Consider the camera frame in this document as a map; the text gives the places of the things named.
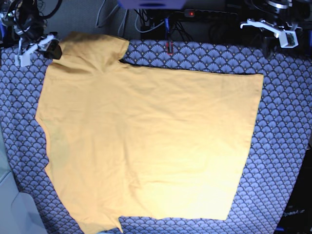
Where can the black power strip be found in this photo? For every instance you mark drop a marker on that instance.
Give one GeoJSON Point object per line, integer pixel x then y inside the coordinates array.
{"type": "Point", "coordinates": [209, 14]}

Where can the white plastic bin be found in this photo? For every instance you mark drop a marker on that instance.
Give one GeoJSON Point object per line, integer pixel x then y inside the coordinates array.
{"type": "Point", "coordinates": [18, 212]}

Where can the red black clip marker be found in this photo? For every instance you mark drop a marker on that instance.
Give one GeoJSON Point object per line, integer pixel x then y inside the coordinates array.
{"type": "Point", "coordinates": [169, 47]}

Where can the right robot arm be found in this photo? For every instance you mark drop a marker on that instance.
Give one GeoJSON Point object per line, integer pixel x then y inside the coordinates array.
{"type": "Point", "coordinates": [22, 24]}

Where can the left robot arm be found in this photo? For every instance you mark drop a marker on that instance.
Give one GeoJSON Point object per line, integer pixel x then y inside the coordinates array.
{"type": "Point", "coordinates": [285, 26]}

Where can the yellow T-shirt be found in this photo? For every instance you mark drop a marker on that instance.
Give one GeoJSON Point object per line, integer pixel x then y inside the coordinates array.
{"type": "Point", "coordinates": [126, 140]}

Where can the black OpenArm box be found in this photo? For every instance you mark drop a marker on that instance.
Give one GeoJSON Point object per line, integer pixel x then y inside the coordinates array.
{"type": "Point", "coordinates": [297, 217]}

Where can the blue box at top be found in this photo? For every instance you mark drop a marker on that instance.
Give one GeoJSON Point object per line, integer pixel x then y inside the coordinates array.
{"type": "Point", "coordinates": [152, 4]}

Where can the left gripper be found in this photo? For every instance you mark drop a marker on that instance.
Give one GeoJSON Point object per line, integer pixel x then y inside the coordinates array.
{"type": "Point", "coordinates": [287, 38]}

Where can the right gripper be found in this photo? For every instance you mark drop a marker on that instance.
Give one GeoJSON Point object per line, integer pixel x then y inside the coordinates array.
{"type": "Point", "coordinates": [48, 47]}

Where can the blue cable plug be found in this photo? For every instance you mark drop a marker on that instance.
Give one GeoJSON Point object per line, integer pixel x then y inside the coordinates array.
{"type": "Point", "coordinates": [167, 25]}

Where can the blue patterned table cloth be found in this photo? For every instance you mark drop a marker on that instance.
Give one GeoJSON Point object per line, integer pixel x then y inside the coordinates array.
{"type": "Point", "coordinates": [281, 134]}

